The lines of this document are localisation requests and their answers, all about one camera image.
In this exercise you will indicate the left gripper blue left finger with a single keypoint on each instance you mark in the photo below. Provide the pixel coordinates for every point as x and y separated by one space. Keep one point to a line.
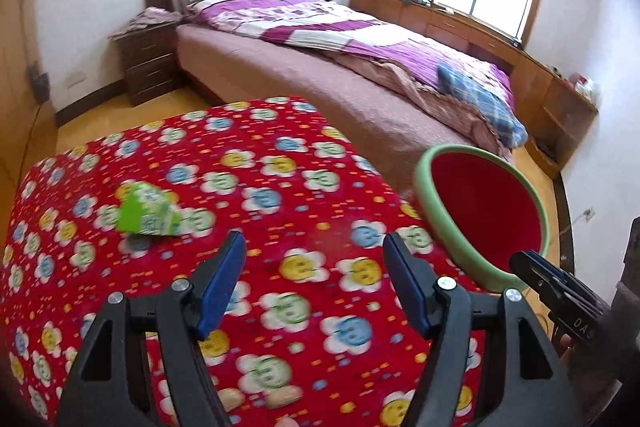
213 283

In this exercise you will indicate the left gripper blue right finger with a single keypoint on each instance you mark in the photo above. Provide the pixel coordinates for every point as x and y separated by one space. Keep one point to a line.
413 281

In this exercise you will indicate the green snack wrapper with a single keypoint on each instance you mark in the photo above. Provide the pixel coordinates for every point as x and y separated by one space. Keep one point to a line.
148 210

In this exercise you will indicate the red bucket green rim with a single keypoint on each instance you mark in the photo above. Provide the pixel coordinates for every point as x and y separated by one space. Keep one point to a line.
483 210

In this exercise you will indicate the red smiley flower blanket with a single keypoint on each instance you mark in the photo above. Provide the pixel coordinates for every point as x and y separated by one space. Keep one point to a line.
313 330

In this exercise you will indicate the bed with pink sheet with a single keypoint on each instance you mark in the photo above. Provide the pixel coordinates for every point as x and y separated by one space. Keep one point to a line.
391 118

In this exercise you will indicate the long wooden window cabinet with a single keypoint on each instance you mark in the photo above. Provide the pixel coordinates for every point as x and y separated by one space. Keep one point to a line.
556 116

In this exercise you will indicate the blue plaid cloth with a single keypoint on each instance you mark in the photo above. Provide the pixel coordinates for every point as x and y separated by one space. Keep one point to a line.
511 132

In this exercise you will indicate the dark wooden nightstand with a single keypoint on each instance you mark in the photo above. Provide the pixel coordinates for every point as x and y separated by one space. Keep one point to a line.
149 62

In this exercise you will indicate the light wooden wardrobe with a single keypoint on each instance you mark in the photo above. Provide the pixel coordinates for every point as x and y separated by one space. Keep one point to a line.
28 129

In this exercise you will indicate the clothes pile on nightstand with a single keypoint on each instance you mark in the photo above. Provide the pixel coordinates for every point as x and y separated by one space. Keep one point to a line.
150 17

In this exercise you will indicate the purple white patterned quilt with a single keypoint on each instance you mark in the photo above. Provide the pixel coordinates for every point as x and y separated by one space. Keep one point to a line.
324 25

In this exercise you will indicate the white wall socket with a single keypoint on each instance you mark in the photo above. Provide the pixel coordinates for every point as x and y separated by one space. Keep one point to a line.
74 79

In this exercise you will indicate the black charger with cable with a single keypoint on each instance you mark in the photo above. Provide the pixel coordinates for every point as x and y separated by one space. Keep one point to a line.
40 83

